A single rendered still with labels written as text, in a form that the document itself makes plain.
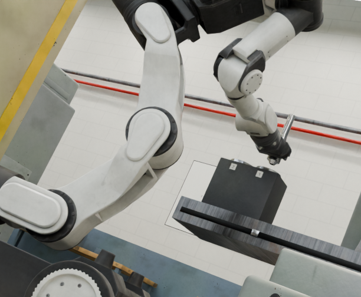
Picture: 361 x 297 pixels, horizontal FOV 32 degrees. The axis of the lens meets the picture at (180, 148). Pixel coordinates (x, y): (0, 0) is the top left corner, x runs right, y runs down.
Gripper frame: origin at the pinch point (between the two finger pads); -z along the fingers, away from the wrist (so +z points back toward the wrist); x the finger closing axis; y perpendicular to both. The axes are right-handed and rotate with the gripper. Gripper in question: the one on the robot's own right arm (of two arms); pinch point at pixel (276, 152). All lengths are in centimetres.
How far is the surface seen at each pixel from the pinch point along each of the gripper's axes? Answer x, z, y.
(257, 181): -0.3, 5.9, 13.4
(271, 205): -6.0, 0.7, 18.5
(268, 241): -14.8, 14.0, 32.8
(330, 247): -33.1, 15.1, 28.9
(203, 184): 257, -433, -93
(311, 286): -36, 29, 43
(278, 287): -34, 45, 49
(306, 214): 128, -425, -94
